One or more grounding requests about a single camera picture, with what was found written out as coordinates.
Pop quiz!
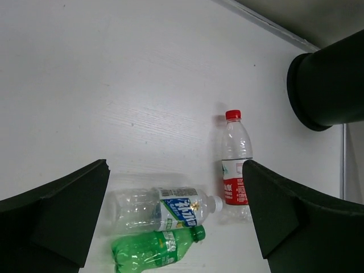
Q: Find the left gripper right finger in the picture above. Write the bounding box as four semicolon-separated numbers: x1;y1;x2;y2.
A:
242;160;363;272

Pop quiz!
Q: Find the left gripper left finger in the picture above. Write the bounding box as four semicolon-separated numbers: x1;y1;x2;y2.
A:
1;159;110;272

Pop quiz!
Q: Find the black cylindrical bin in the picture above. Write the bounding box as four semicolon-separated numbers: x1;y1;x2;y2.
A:
287;31;363;131

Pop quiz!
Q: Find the green plastic bottle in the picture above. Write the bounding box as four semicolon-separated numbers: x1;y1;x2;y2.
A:
111;225;206;272

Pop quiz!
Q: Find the clear bottle red label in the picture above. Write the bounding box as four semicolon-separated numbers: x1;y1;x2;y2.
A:
221;110;253;223

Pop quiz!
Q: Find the clear bottle blue white label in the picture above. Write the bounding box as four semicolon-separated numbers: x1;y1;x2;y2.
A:
108;187;224;235

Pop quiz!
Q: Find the right aluminium rail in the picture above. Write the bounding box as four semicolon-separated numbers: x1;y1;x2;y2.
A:
340;124;347;200

